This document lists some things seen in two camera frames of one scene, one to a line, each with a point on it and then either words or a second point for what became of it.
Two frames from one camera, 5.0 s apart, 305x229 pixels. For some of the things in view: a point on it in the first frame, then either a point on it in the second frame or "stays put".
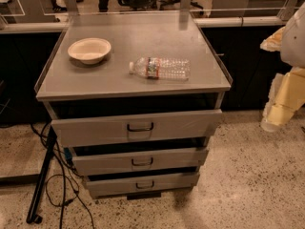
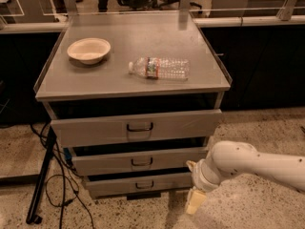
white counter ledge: (219, 22) stays put
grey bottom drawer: (119, 184) stays put
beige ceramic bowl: (90, 50) stays put
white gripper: (294, 47) → (198, 176)
